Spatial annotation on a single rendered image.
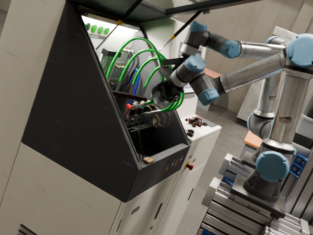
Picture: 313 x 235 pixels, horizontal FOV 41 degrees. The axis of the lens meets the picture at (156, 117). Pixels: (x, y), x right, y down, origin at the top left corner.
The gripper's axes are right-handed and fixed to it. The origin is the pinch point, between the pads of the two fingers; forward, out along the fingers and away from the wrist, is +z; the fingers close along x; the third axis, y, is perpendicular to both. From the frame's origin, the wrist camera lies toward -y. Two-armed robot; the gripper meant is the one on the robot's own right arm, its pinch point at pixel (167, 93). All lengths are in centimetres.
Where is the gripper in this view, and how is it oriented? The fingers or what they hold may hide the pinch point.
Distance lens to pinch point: 197.3
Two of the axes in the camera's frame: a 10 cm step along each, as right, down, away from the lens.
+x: 3.8, -0.8, 9.2
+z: -3.6, 9.0, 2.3
